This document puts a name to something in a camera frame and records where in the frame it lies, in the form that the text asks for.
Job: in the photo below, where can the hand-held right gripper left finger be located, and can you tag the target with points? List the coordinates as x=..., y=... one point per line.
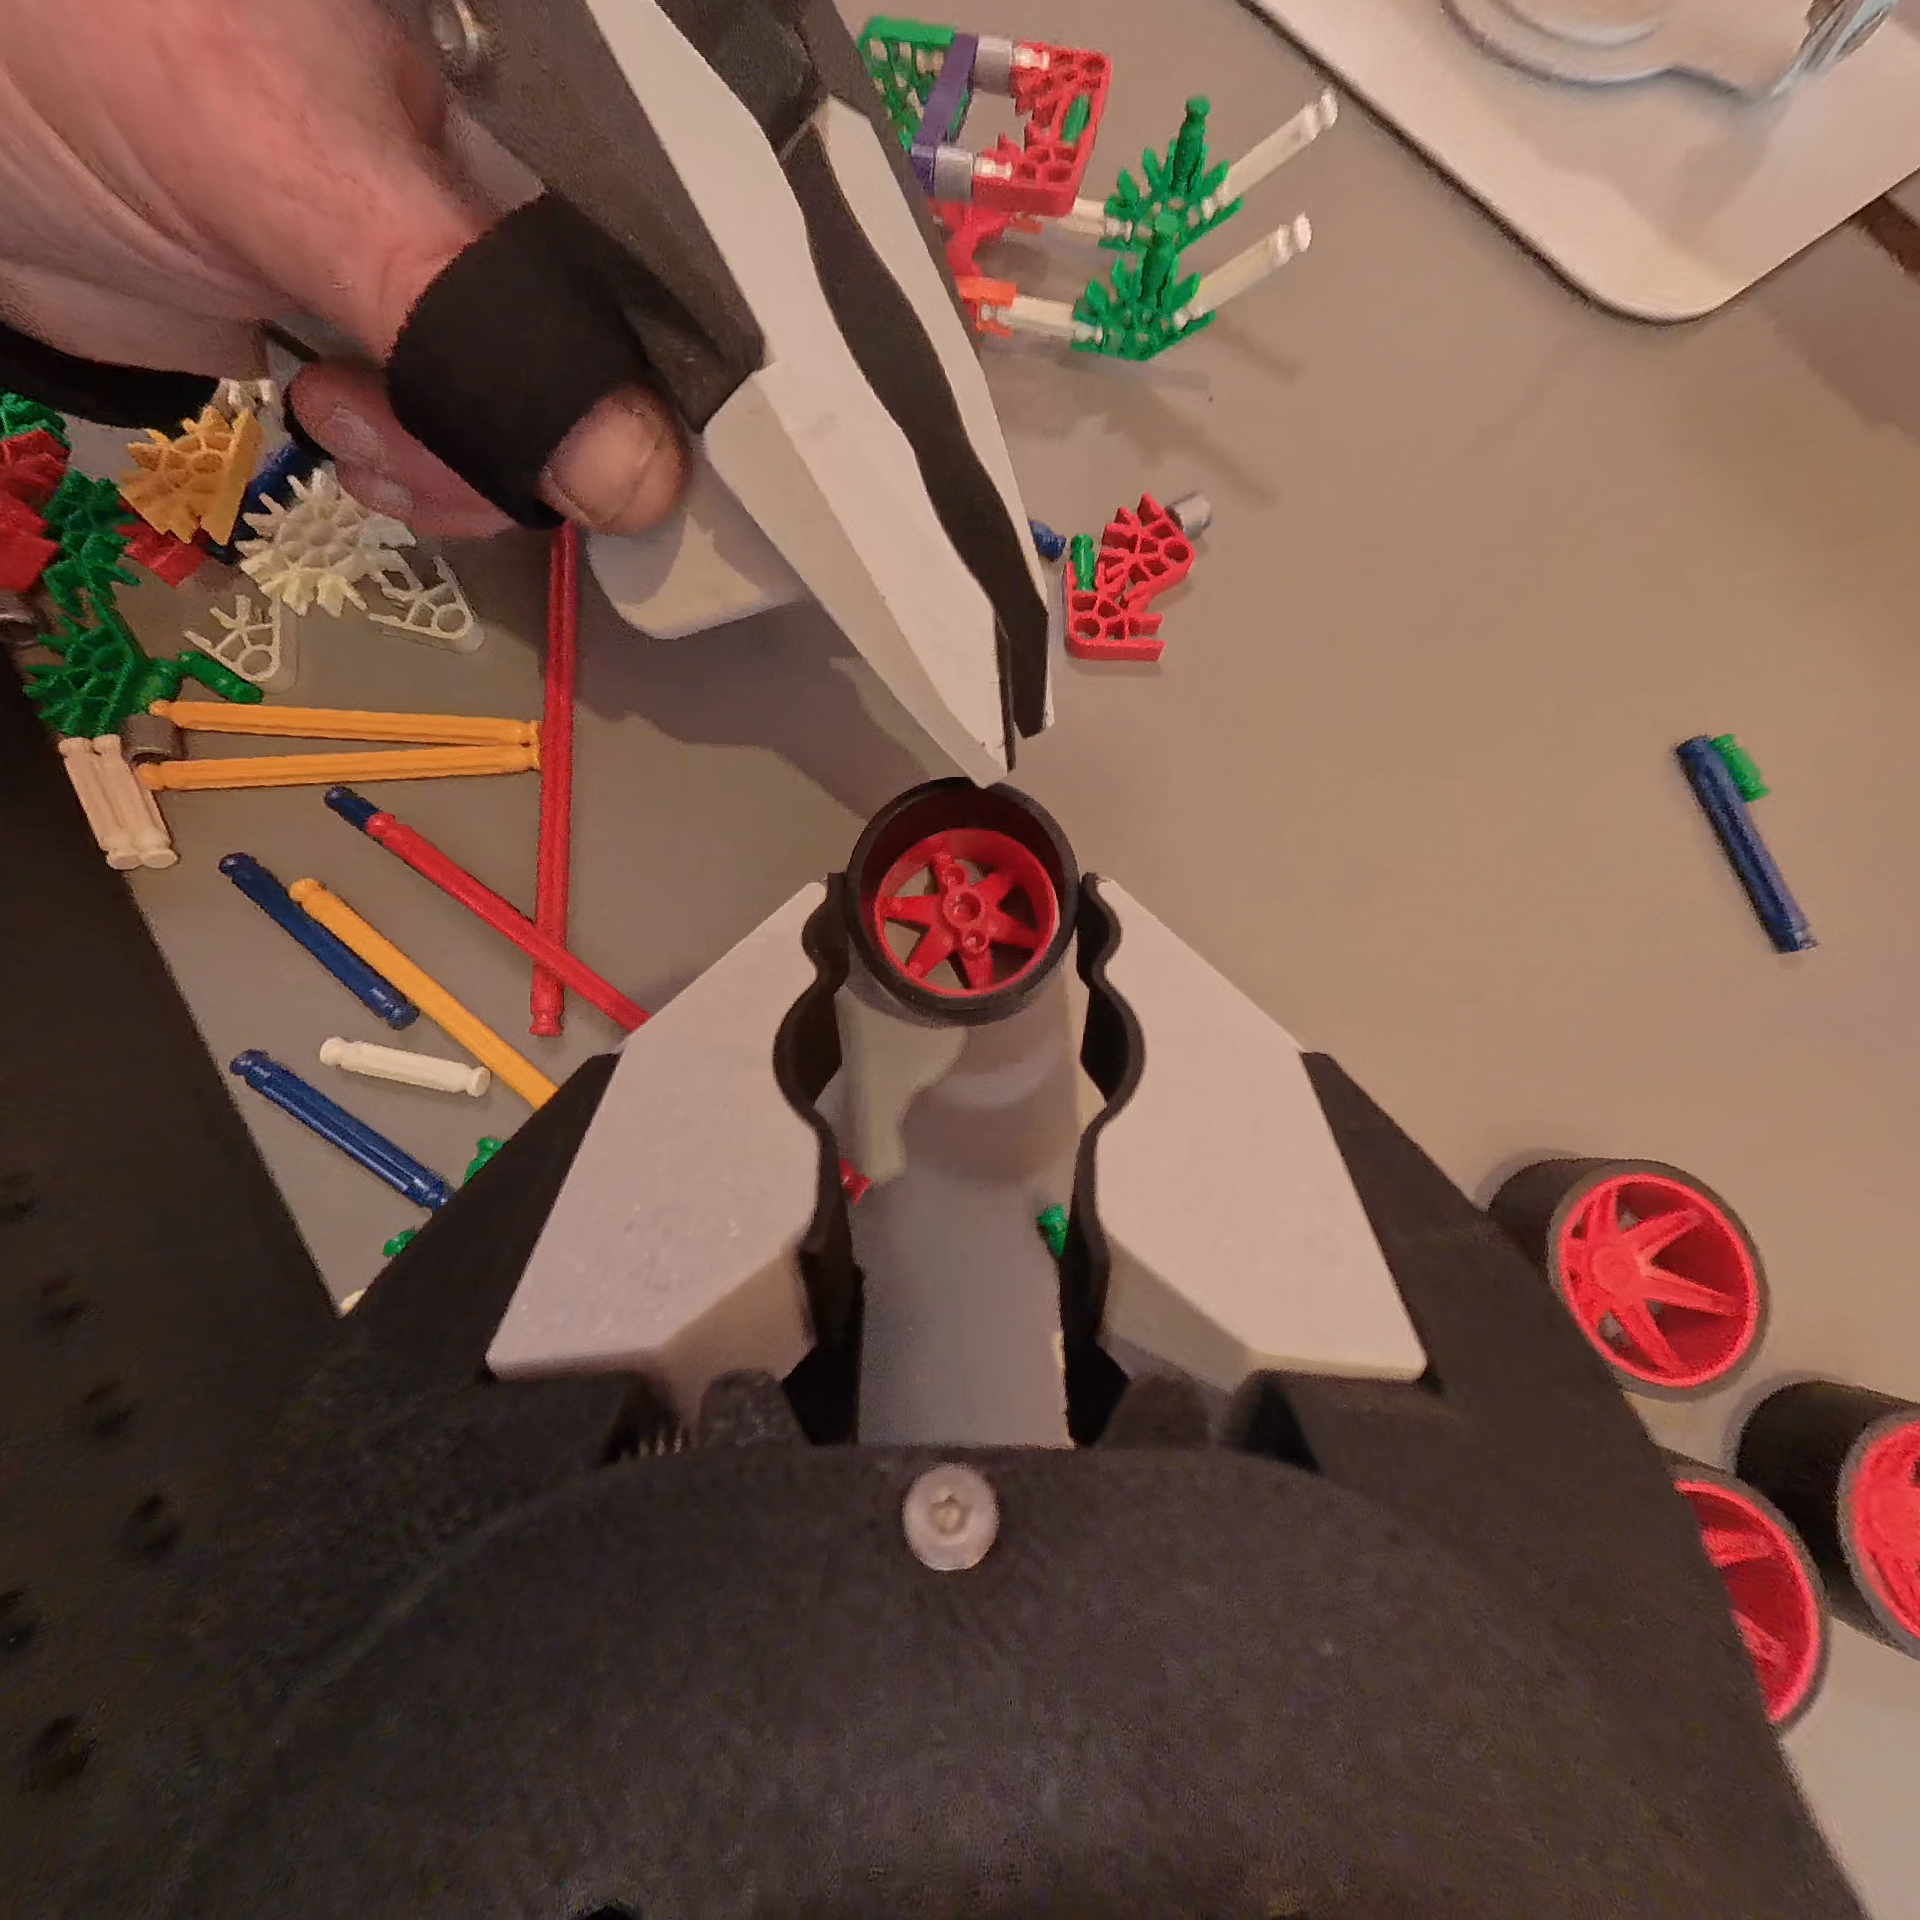
x=673, y=1200

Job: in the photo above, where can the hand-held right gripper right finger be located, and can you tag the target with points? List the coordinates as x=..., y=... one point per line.
x=1258, y=1200

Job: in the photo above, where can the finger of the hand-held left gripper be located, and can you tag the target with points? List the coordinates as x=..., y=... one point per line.
x=900, y=196
x=856, y=525

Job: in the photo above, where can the multicoloured toy frame assembly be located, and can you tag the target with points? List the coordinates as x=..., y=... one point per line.
x=1051, y=156

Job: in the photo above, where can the red wheel with black tyre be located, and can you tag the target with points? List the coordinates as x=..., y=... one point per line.
x=1523, y=1216

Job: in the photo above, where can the person's left forearm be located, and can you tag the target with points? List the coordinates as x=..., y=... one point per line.
x=88, y=384

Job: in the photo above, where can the person's left hand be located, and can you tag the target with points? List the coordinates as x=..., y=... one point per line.
x=225, y=179

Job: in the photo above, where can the red fan connector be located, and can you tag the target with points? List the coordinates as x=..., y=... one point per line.
x=1147, y=548
x=21, y=551
x=29, y=457
x=1110, y=622

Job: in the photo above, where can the yellow plastic rod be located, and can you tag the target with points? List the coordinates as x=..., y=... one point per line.
x=344, y=723
x=340, y=768
x=422, y=988

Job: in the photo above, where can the grey cylindrical spacer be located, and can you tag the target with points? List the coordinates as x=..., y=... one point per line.
x=15, y=616
x=1192, y=512
x=145, y=735

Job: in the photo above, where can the light grey connector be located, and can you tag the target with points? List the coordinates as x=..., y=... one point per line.
x=240, y=646
x=428, y=601

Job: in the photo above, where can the white snowflake connector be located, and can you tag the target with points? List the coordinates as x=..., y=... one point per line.
x=315, y=540

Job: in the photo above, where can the black perforated foam strip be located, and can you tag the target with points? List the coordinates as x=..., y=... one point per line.
x=122, y=1351

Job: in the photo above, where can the thick blue rod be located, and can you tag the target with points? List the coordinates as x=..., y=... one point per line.
x=1748, y=848

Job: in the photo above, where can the green fan connector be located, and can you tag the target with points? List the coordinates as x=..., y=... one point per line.
x=97, y=659
x=21, y=413
x=84, y=540

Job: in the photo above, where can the white tray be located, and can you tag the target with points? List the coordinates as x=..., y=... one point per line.
x=1573, y=122

